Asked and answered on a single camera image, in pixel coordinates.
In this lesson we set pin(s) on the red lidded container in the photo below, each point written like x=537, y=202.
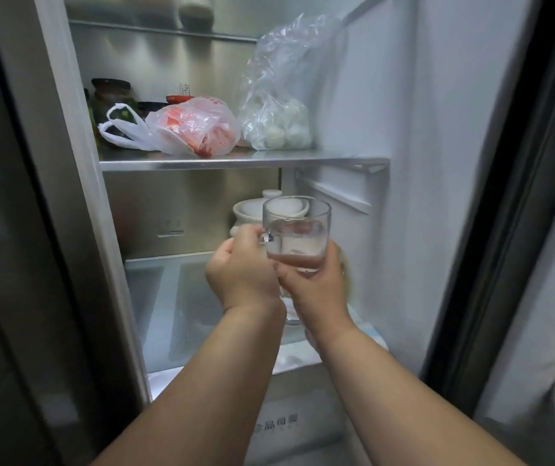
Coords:
x=178, y=98

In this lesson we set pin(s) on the dark refrigerator door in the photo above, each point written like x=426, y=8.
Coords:
x=15, y=237
x=515, y=213

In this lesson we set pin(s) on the dark glass jar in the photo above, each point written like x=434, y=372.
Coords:
x=110, y=94

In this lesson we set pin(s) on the person's left hand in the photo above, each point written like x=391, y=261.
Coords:
x=241, y=276

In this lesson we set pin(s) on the clear bag of white buns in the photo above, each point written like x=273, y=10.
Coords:
x=277, y=116

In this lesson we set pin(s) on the red and white plastic bag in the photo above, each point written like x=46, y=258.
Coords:
x=195, y=126

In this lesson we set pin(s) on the person's left forearm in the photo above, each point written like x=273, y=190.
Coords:
x=209, y=393

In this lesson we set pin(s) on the dark grey refrigerator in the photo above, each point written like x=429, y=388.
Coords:
x=403, y=140

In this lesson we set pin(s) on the white ceramic lidded pot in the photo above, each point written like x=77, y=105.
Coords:
x=248, y=213

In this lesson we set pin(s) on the person's right forearm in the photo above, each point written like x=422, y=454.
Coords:
x=394, y=407

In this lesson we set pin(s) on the person's right hand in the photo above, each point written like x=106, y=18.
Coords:
x=318, y=298

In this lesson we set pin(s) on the white refrigerator drawer front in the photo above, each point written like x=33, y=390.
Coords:
x=282, y=427

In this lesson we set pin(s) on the clear glass mug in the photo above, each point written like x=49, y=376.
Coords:
x=301, y=237

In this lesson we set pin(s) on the glass refrigerator shelf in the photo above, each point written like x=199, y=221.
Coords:
x=161, y=30
x=258, y=161

